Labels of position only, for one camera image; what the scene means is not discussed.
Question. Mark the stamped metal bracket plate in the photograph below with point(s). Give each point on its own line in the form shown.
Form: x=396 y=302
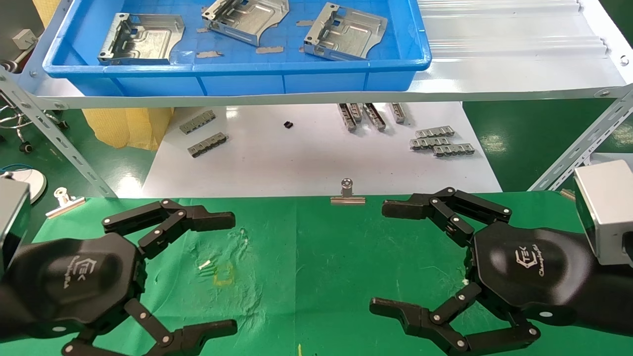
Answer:
x=148 y=39
x=346 y=34
x=247 y=20

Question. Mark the white round stand base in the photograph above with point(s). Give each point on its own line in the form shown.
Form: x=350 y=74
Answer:
x=32 y=180

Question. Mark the small white tape scrap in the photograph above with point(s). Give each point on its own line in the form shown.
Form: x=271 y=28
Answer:
x=204 y=265

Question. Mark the white board sheet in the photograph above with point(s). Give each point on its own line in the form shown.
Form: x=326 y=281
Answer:
x=296 y=158

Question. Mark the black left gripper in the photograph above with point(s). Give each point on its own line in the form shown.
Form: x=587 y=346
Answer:
x=74 y=277

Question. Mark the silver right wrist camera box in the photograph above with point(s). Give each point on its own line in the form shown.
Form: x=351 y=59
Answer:
x=608 y=212

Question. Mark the perforated grey angle strut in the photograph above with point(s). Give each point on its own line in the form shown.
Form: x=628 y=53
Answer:
x=583 y=143
x=64 y=143

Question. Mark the white metal shelf board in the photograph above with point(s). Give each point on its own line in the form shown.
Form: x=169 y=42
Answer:
x=494 y=64

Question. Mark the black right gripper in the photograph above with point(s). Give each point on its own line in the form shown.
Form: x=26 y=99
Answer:
x=529 y=272

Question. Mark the chrome stool base with casters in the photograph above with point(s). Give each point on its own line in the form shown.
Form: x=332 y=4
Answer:
x=24 y=147

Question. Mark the green table cloth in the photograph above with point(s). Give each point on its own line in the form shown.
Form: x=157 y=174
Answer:
x=321 y=257

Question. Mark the small grey metal rail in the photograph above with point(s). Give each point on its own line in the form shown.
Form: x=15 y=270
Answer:
x=207 y=144
x=398 y=112
x=428 y=143
x=198 y=122
x=435 y=132
x=374 y=116
x=357 y=111
x=454 y=150
x=347 y=117

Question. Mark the yellow mesh bag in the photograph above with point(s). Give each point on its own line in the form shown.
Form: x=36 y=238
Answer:
x=123 y=126

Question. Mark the small grey wall box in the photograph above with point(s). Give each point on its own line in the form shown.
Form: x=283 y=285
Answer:
x=23 y=38

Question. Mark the blue plastic tray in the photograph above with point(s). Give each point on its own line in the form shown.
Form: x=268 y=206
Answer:
x=237 y=81

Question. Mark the silver binder clip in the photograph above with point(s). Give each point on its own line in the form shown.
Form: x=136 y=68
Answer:
x=64 y=205
x=567 y=194
x=347 y=200

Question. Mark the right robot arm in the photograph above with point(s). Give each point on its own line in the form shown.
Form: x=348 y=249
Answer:
x=613 y=296

